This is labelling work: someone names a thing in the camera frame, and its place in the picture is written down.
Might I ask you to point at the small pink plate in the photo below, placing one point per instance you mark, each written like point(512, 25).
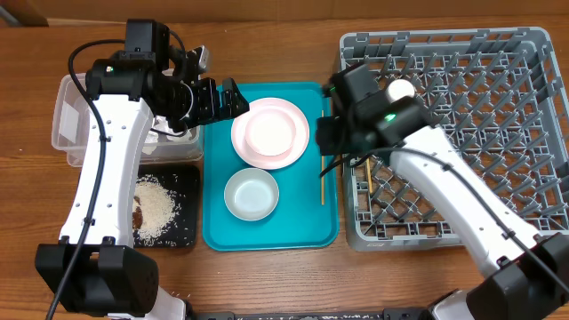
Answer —
point(270, 132)

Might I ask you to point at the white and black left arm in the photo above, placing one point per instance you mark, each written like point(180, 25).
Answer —
point(94, 269)

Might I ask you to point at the white rice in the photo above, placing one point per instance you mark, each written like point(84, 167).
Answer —
point(159, 209)

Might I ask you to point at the white cup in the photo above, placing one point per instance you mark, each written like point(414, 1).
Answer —
point(399, 89)

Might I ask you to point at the clear plastic bin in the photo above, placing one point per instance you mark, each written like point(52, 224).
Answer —
point(71, 118)

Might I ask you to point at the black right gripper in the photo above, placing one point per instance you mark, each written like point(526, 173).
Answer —
point(329, 138)

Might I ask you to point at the large white plate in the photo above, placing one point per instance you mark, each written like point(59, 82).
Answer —
point(300, 143)

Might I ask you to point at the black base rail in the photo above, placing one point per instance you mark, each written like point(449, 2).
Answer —
point(384, 314)

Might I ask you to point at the grey dish rack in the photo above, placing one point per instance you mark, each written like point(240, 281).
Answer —
point(499, 95)

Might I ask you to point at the white tissue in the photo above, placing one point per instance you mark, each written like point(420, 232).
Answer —
point(158, 139)

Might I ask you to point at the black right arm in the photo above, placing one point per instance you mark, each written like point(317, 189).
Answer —
point(525, 273)

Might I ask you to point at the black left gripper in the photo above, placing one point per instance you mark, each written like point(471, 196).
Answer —
point(212, 110)

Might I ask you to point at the grey bowl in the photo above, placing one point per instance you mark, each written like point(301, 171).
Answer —
point(251, 194)

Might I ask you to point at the black tray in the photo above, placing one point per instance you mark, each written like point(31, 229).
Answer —
point(186, 209)

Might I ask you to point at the brown food piece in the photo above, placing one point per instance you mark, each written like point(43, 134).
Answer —
point(137, 218)

